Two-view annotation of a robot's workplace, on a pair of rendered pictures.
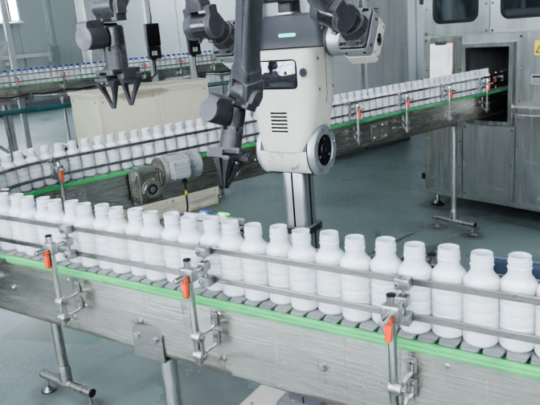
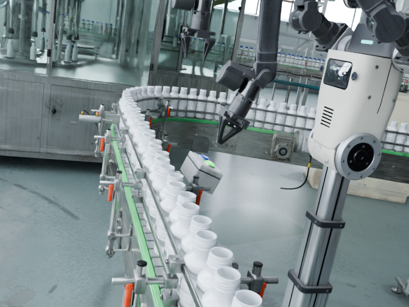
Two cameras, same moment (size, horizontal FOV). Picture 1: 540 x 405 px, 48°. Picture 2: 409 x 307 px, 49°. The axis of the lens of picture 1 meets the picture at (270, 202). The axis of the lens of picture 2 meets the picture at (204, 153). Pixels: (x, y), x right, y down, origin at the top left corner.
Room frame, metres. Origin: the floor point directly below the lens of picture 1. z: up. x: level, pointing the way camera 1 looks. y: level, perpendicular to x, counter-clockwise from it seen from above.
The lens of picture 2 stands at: (0.48, -0.65, 1.48)
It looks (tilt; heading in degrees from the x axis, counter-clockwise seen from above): 15 degrees down; 38
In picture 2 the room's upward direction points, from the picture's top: 9 degrees clockwise
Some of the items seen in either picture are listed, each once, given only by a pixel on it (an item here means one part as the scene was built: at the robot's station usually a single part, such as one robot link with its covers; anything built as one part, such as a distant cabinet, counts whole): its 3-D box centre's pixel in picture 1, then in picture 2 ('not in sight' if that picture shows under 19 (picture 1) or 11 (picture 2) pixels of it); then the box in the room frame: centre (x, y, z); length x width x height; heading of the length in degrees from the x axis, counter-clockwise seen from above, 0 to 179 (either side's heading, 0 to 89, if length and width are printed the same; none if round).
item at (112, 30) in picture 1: (111, 37); (201, 4); (1.63, 0.37, 1.57); 0.07 x 0.06 x 0.07; 146
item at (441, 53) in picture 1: (440, 62); not in sight; (4.93, -1.44, 1.22); 0.23 x 0.04 x 0.32; 38
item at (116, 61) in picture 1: (116, 61); (199, 24); (1.63, 0.37, 1.51); 0.10 x 0.07 x 0.07; 146
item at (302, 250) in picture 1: (303, 268); (171, 219); (1.16, -0.06, 1.08); 0.06 x 0.06 x 0.17
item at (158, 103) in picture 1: (147, 150); (364, 140); (5.62, 1.09, 0.59); 1.10 x 0.62 x 1.18; 128
